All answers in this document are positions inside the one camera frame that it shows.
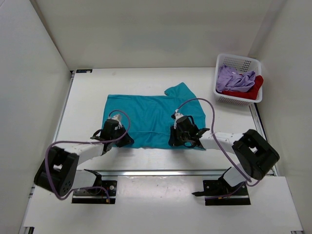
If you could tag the teal t shirt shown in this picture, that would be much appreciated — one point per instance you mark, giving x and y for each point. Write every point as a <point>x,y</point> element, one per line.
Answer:
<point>150,116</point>

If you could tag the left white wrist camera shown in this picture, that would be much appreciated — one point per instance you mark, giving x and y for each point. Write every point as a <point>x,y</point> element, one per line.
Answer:
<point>117,119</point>

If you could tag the white plastic laundry basket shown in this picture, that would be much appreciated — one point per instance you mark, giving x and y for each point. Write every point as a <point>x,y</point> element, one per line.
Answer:
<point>242,65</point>

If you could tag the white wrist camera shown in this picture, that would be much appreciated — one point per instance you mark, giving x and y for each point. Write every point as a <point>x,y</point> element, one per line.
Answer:
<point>175,116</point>
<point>117,119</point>

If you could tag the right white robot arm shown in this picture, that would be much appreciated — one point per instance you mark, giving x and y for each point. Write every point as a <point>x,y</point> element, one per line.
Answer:
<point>255,155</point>

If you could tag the aluminium rail bar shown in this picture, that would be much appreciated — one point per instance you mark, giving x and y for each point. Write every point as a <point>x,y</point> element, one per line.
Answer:
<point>199,172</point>

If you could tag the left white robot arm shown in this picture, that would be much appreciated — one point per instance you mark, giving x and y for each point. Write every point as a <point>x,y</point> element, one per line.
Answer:
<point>58,172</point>

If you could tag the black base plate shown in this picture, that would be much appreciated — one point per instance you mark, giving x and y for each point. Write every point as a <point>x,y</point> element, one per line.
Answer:
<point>217,193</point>
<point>97,196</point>

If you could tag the dark label sticker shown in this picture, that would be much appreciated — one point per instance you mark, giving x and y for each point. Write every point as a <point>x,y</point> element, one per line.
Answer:
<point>79,71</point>

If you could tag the red t shirt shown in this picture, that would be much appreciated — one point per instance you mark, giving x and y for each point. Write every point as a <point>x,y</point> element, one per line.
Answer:
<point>251,93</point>

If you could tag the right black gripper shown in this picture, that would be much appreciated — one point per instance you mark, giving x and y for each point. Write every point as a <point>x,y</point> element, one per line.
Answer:
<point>174,142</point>

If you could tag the lavender t shirt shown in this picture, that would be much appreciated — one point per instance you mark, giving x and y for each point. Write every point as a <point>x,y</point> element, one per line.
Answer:
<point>229,79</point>

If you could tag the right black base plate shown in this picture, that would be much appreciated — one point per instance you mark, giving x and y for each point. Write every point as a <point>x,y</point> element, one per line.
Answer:
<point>217,193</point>

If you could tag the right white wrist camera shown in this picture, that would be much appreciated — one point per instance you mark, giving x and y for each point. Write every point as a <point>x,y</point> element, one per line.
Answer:
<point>175,116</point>

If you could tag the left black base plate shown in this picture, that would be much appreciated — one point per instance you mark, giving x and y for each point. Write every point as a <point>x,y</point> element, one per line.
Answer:
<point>97,196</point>

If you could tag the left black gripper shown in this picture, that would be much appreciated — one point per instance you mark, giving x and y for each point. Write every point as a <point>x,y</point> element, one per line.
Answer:
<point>127,140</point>

